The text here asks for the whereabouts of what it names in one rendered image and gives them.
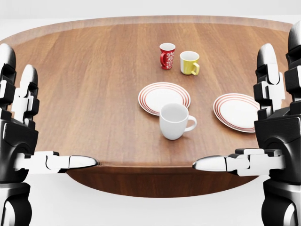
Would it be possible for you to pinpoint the yellow and white mug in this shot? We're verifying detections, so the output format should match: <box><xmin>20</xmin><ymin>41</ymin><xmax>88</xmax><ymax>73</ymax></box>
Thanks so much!
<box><xmin>179</xmin><ymin>50</ymin><xmax>200</xmax><ymax>76</ymax></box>

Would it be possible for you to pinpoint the white plate with red rings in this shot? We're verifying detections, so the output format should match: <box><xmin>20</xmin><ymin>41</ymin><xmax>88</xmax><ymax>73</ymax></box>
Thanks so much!
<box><xmin>213</xmin><ymin>93</ymin><xmax>261</xmax><ymax>133</ymax></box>
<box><xmin>138</xmin><ymin>82</ymin><xmax>191</xmax><ymax>116</ymax></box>

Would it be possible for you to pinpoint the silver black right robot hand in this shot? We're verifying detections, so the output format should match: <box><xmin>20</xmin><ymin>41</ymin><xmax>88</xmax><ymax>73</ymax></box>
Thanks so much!
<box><xmin>192</xmin><ymin>23</ymin><xmax>301</xmax><ymax>182</ymax></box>

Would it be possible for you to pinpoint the red patterned mug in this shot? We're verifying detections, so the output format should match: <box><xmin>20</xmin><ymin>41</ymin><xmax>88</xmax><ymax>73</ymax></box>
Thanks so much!
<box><xmin>159</xmin><ymin>42</ymin><xmax>176</xmax><ymax>70</ymax></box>

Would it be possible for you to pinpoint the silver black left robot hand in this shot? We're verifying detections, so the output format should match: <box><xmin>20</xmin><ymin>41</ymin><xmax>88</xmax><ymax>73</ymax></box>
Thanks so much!
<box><xmin>0</xmin><ymin>43</ymin><xmax>99</xmax><ymax>185</ymax></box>

